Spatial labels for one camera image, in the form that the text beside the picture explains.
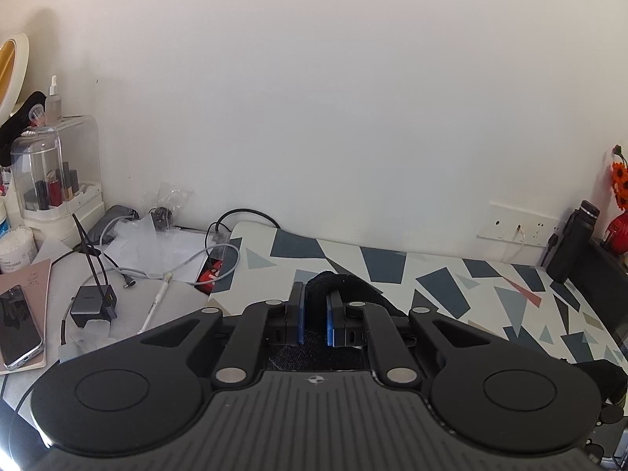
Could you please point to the black pants with striped waistband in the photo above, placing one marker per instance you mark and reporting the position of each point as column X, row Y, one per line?
column 319, row 289

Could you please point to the grey pouch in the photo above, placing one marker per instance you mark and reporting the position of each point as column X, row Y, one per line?
column 115, row 218

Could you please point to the orange artificial flowers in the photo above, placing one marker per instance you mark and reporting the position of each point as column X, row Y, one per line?
column 620, row 176

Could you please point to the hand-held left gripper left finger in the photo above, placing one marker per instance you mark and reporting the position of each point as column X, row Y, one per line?
column 299, row 316

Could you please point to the row of lipsticks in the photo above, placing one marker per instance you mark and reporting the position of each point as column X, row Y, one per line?
column 54, row 191

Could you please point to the grey charger block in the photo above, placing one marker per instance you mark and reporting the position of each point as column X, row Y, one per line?
column 88, row 306

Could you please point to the clear cosmetics organizer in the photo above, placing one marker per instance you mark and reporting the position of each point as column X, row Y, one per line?
column 83, row 157

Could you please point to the red vase with orange flowers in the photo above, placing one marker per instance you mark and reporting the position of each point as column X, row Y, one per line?
column 618, row 230

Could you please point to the white stylus pen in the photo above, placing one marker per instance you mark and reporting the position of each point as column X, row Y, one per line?
column 154, row 306

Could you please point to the white wall socket panel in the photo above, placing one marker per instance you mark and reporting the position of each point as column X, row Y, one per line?
column 500, row 223

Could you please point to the cotton swab tub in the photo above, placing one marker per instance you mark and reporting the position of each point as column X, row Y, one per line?
column 17, row 250

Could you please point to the pink notebook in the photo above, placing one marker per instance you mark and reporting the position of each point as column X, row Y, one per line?
column 37, row 274

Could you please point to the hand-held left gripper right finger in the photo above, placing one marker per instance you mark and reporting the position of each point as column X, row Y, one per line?
column 333, row 321

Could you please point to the geometric patterned table cover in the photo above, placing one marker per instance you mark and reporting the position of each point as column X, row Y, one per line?
column 441, row 279

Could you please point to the clear dropper bottle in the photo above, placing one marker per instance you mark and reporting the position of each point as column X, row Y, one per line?
column 53, row 103

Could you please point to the round white-framed mirror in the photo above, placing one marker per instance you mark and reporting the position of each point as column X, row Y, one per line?
column 12, row 73

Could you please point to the blue label jar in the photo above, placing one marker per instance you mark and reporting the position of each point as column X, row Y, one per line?
column 2, row 216

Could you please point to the white plastic sheets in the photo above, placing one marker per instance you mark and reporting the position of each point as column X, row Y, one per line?
column 157, row 250

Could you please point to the smartphone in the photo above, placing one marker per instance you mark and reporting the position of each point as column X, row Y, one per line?
column 19, row 326

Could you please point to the black water bottle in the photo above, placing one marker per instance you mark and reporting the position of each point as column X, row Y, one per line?
column 571, row 245

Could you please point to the clear plastic bag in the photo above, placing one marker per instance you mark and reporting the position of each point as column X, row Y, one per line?
column 164, row 208

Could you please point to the red packet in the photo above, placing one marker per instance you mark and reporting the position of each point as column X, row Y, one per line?
column 211, row 274

